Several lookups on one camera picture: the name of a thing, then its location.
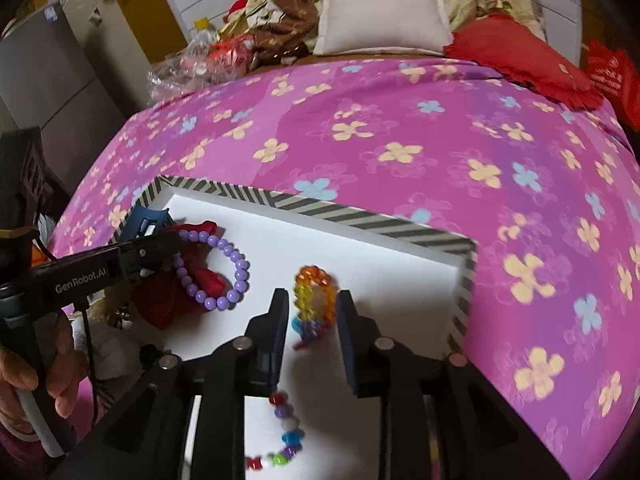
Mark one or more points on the red printed packet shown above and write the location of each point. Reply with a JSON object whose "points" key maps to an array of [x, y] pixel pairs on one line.
{"points": [[230, 50]]}

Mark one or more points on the white fluffy plush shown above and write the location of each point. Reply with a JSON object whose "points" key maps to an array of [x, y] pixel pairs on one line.
{"points": [[115, 345]]}

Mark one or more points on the striped cardboard box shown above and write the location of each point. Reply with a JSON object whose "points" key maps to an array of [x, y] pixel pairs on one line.
{"points": [[380, 285]]}

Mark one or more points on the dark wooden furniture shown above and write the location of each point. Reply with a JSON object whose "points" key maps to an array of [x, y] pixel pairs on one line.
{"points": [[20, 175]]}

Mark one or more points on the grey refrigerator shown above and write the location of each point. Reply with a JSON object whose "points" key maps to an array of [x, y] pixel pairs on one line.
{"points": [[65, 60]]}

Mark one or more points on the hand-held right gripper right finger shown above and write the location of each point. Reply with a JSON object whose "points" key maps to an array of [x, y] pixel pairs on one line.
{"points": [[350, 340]]}

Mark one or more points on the person's left hand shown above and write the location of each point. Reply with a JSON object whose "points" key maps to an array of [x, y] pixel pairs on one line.
{"points": [[67, 360]]}

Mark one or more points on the clear plastic bag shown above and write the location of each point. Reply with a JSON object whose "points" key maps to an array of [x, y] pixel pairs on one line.
{"points": [[170, 77]]}

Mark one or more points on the red ruffled pillow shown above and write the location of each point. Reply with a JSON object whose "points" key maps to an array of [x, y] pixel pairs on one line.
{"points": [[510, 55]]}

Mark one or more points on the brown patterned cloth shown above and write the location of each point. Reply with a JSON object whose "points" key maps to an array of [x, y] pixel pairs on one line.
{"points": [[290, 20]]}

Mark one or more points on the red shopping bag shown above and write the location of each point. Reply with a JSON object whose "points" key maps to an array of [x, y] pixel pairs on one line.
{"points": [[615, 75]]}

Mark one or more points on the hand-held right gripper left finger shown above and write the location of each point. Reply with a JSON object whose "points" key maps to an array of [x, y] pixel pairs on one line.
{"points": [[277, 330]]}

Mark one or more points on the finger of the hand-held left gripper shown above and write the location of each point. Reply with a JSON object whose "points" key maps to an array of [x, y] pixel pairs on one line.
{"points": [[142, 222], [155, 252]]}

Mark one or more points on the yellow-capped plastic bottle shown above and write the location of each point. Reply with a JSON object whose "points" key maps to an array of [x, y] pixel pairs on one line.
{"points": [[202, 35]]}

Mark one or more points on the red plush toy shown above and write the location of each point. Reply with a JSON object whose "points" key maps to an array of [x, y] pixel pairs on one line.
{"points": [[235, 10]]}

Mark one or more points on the white pillow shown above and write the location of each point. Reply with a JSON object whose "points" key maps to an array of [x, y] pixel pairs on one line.
{"points": [[380, 15]]}

